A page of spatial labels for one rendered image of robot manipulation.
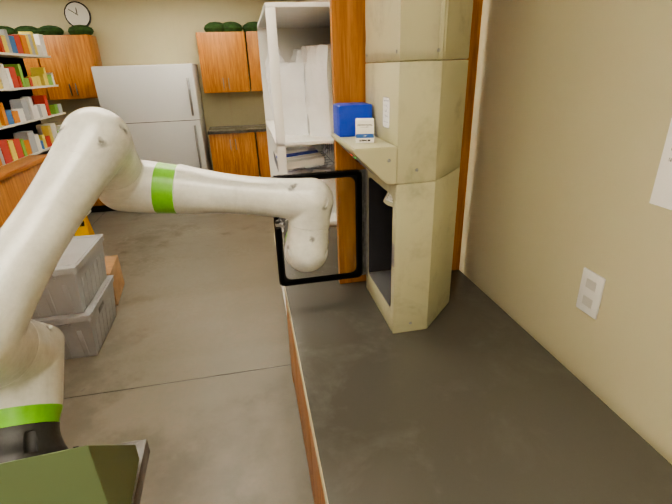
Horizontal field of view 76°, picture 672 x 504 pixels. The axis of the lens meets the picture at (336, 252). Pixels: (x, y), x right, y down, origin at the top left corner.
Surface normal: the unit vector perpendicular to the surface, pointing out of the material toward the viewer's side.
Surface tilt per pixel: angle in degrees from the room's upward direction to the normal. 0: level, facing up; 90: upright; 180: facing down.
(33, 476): 90
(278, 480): 0
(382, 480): 0
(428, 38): 90
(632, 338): 90
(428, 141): 90
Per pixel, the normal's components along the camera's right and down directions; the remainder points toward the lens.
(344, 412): -0.03, -0.92
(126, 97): 0.20, 0.38
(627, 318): -0.98, 0.11
